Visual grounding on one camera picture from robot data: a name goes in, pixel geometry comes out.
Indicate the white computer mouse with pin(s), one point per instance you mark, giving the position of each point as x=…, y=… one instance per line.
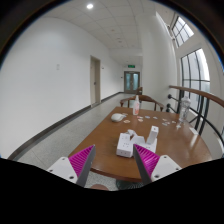
x=117, y=117

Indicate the double glass door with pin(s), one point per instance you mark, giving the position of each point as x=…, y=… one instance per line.
x=131, y=81

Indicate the round ceiling light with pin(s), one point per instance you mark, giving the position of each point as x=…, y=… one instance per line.
x=89, y=6

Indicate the beige wooden door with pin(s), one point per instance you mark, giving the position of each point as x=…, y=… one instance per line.
x=94, y=80

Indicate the tall arched window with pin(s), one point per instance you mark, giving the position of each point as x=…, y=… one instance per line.
x=195, y=71

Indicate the wooden stair handrail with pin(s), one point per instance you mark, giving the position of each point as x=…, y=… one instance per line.
x=201, y=115

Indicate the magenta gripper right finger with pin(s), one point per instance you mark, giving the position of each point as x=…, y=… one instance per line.
x=151, y=166

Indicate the clear plastic water bottle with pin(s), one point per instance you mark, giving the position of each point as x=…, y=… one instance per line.
x=184, y=108

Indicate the sanitizer bottle orange label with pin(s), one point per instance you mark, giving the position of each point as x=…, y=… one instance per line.
x=136, y=106

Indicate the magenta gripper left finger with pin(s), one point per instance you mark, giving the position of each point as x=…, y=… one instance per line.
x=76, y=167

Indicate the wooden armchair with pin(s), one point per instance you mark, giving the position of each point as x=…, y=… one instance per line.
x=142, y=98

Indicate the white charger plug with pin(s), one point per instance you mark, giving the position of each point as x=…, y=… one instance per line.
x=153, y=134

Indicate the green exit sign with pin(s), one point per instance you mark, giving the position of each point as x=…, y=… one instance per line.
x=131, y=66

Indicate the white power strip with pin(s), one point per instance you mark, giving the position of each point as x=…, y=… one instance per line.
x=126, y=143

